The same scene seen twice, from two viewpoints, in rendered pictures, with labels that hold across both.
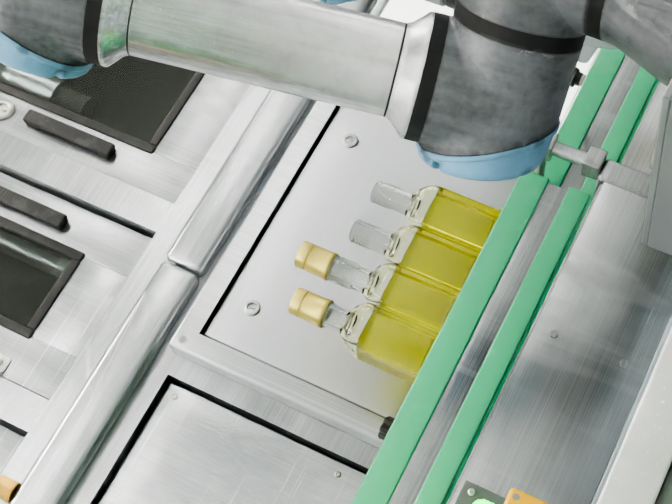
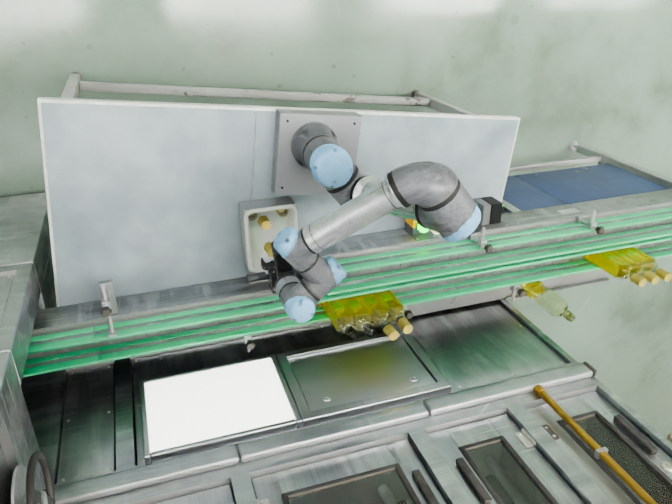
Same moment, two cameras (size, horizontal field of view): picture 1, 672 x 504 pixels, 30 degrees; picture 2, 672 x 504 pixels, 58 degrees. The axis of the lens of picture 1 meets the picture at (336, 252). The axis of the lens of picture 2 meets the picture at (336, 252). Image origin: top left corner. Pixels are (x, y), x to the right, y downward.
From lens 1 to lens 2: 2.25 m
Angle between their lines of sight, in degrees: 87
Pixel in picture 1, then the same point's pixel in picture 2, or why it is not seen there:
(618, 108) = (269, 301)
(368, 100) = not seen: hidden behind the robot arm
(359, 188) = (341, 385)
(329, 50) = not seen: hidden behind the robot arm
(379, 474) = (433, 254)
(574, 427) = (383, 236)
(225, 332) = (429, 379)
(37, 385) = (508, 420)
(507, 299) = (366, 260)
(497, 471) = (408, 239)
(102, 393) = (486, 390)
